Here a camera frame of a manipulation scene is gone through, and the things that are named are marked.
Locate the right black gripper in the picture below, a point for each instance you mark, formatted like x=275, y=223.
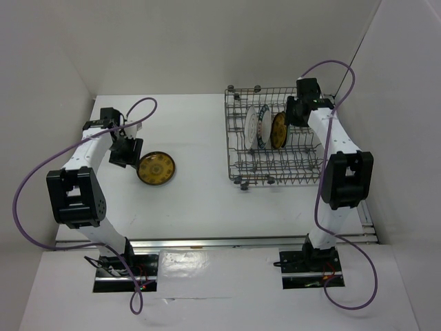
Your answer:
x=291, y=103

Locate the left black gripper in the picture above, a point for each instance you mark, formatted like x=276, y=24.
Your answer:
x=131, y=158

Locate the yellow patterned plate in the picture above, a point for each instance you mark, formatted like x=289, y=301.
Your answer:
x=278, y=134
x=156, y=168

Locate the white plate blue rim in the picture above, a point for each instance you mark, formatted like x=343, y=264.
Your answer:
x=264, y=126

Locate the white plate with rings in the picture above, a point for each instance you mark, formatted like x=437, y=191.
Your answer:
x=250, y=128

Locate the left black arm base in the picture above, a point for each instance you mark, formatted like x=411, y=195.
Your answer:
x=112, y=276

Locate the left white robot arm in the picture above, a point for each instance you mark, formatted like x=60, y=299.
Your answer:
x=76, y=196

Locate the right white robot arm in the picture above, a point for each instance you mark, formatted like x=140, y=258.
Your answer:
x=319, y=241

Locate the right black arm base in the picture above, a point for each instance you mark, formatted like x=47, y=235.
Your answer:
x=301, y=272

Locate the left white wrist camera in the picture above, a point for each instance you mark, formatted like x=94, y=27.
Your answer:
x=130, y=132

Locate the grey wire dish rack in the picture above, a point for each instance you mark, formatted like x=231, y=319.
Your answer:
x=297, y=163

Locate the aluminium front rail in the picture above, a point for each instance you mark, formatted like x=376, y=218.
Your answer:
x=219, y=243

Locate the aluminium side rail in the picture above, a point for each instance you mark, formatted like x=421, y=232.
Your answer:
x=365, y=220

